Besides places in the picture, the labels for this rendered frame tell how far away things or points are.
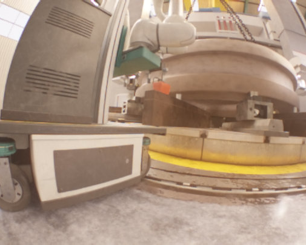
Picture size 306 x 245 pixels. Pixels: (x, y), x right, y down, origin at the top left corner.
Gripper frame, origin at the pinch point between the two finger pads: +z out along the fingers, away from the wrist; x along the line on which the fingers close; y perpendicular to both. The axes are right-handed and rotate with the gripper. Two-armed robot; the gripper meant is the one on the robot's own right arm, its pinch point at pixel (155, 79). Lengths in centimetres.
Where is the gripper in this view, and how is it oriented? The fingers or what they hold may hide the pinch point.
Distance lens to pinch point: 106.9
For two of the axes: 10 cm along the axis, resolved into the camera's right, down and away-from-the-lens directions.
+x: 8.0, 0.7, -5.9
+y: -5.9, -0.4, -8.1
